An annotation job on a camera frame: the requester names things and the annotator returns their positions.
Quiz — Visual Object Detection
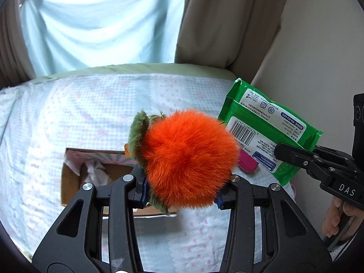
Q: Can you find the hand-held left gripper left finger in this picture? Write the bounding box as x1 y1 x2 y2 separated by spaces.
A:
32 165 150 265

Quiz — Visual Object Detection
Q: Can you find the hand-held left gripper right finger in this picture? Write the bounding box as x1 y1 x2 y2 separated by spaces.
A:
215 175 334 265

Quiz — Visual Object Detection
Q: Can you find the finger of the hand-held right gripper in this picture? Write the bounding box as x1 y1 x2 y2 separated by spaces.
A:
274 143 354 183

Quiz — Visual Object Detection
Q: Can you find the green wet wipes packet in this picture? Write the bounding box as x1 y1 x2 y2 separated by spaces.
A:
217 78 324 186

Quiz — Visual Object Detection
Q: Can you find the orange fluffy plush toy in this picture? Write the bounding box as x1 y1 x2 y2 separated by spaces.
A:
127 109 241 214

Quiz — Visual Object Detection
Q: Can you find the cardboard box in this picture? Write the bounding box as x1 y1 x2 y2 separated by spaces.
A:
61 147 180 217

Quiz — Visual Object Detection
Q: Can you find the person's right hand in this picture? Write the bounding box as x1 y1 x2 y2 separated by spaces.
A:
322 196 364 238

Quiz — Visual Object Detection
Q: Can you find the pink packet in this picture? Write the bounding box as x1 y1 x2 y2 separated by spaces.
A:
238 147 260 174

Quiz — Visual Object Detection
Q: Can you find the white cloth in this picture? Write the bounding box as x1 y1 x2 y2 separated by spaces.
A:
81 159 113 187

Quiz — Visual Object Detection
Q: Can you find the white dotted blanket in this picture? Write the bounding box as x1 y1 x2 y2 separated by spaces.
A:
0 72 298 263

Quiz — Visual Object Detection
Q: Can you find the green bed sheet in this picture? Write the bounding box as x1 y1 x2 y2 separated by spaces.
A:
28 63 236 85

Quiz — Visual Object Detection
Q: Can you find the light blue sheer curtain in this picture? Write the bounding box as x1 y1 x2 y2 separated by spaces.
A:
18 0 189 78

